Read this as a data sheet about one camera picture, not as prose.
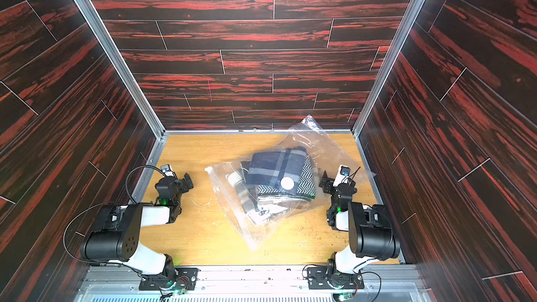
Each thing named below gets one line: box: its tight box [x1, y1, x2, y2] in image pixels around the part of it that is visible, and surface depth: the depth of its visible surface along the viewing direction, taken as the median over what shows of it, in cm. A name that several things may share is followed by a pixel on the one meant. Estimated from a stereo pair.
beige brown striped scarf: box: [225, 170, 258, 214], surface depth 94 cm
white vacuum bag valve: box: [280, 176, 295, 191], surface depth 83 cm
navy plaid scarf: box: [246, 146, 308, 195], surface depth 88 cm
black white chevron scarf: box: [256, 155, 317, 200], surface depth 84 cm
